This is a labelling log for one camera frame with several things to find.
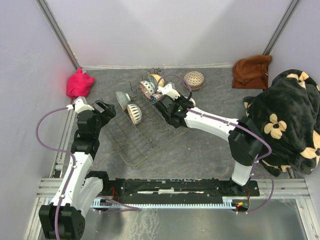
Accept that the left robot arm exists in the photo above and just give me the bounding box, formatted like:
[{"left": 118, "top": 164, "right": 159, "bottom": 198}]
[{"left": 38, "top": 97, "right": 116, "bottom": 240}]

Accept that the blue cable duct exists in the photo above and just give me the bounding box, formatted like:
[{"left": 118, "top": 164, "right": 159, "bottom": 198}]
[{"left": 90, "top": 198, "right": 250, "bottom": 211}]

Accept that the brown cloth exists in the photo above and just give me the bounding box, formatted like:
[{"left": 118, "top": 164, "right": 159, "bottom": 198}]
[{"left": 232, "top": 55, "right": 272, "bottom": 91}]

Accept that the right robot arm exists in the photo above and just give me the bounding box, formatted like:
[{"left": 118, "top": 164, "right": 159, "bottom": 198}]
[{"left": 154, "top": 94, "right": 272, "bottom": 196}]

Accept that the grey blue bowl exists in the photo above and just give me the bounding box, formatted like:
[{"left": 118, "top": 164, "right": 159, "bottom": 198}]
[{"left": 114, "top": 91, "right": 131, "bottom": 111}]

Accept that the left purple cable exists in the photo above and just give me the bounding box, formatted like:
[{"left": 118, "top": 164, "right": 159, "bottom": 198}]
[{"left": 36, "top": 105, "right": 140, "bottom": 240}]

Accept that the red scale patterned bowl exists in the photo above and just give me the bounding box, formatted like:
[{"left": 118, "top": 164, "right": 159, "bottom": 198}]
[{"left": 184, "top": 71, "right": 205, "bottom": 85}]

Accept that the yellow teal bowl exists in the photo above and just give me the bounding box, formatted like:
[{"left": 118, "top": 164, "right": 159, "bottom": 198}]
[{"left": 148, "top": 74, "right": 165, "bottom": 88}]

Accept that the purple cable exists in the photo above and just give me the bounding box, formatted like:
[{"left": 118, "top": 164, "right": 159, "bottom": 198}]
[
  {"left": 159, "top": 73, "right": 275, "bottom": 215},
  {"left": 36, "top": 105, "right": 140, "bottom": 240}
]

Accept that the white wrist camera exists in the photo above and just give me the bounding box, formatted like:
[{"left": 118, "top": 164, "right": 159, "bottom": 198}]
[
  {"left": 157, "top": 82, "right": 181, "bottom": 100},
  {"left": 66, "top": 96, "right": 95, "bottom": 114}
]

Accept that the black floral blanket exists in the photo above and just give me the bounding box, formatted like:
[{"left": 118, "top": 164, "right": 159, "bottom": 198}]
[{"left": 243, "top": 69, "right": 320, "bottom": 177}]

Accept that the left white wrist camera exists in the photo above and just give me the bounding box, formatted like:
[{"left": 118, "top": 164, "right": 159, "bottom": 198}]
[{"left": 66, "top": 96, "right": 95, "bottom": 114}]

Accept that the grey purple bowl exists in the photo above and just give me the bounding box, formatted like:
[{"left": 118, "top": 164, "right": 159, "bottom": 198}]
[{"left": 189, "top": 98, "right": 196, "bottom": 107}]

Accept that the red dotted white bowl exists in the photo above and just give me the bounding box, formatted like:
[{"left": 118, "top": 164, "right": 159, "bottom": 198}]
[{"left": 139, "top": 80, "right": 155, "bottom": 100}]

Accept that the blue red patterned bowl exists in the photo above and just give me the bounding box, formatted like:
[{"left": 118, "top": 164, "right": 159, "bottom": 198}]
[{"left": 150, "top": 93, "right": 162, "bottom": 103}]

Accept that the wire dish rack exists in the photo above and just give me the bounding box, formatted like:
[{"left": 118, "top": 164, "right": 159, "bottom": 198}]
[{"left": 87, "top": 68, "right": 189, "bottom": 168}]

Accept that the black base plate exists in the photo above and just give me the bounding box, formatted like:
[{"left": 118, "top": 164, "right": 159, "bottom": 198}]
[{"left": 98, "top": 178, "right": 260, "bottom": 204}]

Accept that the aluminium frame rail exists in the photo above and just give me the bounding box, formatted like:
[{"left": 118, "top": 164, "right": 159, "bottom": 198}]
[{"left": 37, "top": 178, "right": 311, "bottom": 199}]

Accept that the pink cloth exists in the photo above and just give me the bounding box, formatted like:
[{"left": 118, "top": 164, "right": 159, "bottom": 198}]
[{"left": 66, "top": 68, "right": 96, "bottom": 99}]

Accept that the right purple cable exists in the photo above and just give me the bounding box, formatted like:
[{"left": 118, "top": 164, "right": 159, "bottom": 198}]
[{"left": 159, "top": 73, "right": 275, "bottom": 215}]

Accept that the red patterned green bowl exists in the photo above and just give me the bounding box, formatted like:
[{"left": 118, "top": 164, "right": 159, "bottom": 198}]
[{"left": 185, "top": 83, "right": 204, "bottom": 91}]

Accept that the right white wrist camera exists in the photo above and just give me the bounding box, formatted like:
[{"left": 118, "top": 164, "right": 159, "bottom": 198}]
[{"left": 157, "top": 82, "right": 181, "bottom": 100}]

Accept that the black striped white bowl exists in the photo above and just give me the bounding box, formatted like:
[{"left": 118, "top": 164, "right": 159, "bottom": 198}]
[{"left": 126, "top": 103, "right": 142, "bottom": 125}]

